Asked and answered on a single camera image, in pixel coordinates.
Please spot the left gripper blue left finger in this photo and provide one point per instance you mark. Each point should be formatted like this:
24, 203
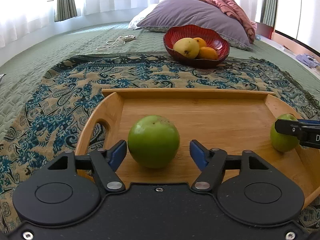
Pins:
105, 164

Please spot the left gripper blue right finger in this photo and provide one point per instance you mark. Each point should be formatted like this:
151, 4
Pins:
211, 163

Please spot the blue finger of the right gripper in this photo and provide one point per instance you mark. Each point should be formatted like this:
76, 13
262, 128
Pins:
289, 127
309, 122

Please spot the small green apple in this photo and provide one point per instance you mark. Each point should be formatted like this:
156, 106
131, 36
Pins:
282, 142

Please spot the large green apple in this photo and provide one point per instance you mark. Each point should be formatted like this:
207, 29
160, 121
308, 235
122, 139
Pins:
153, 141

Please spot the wooden bamboo tray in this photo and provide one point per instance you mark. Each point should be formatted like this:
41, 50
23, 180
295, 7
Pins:
233, 120

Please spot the blue clothes on floor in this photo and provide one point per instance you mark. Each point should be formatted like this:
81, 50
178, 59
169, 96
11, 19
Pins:
308, 60

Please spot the blue paisley blanket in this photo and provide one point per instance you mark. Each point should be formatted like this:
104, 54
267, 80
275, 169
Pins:
54, 115

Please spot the front orange in bowl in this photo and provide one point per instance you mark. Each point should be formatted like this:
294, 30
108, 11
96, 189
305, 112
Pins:
207, 53

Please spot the orange in bowl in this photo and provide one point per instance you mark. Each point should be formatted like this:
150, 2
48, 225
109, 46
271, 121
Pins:
201, 42
207, 53

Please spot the red ribbed bowl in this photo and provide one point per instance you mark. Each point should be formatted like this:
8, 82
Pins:
212, 38

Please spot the right green curtain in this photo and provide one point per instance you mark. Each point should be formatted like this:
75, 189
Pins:
269, 12

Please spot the green curtain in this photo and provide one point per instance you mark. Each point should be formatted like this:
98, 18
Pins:
64, 10
269, 12

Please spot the back orange in bowl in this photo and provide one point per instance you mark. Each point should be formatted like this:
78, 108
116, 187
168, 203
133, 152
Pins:
201, 42

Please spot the green quilted bedspread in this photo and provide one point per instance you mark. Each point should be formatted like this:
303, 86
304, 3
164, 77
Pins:
23, 72

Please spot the pink crumpled cloth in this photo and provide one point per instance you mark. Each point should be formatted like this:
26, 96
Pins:
232, 10

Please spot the purple pillow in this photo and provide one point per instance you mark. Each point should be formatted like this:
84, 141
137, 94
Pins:
177, 13

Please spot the left green curtain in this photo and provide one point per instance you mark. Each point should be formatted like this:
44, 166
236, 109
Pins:
64, 10

